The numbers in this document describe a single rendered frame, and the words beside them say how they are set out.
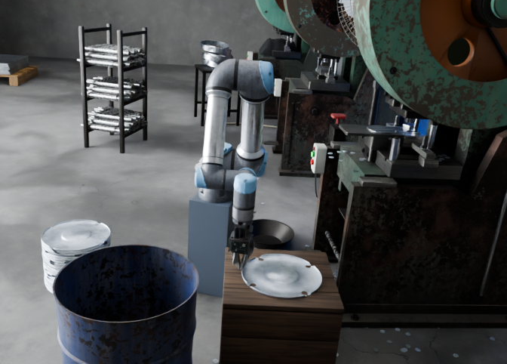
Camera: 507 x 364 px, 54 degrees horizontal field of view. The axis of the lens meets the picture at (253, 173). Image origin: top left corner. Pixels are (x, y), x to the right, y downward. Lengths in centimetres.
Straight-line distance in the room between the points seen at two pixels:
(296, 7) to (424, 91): 180
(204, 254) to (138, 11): 680
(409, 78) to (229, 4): 708
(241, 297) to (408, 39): 99
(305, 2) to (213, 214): 175
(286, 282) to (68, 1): 758
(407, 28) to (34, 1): 781
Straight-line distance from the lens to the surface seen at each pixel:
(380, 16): 165
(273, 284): 180
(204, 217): 217
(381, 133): 218
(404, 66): 170
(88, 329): 145
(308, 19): 342
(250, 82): 184
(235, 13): 866
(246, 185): 167
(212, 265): 226
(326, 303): 174
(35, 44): 912
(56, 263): 232
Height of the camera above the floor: 132
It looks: 20 degrees down
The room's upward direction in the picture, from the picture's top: 4 degrees clockwise
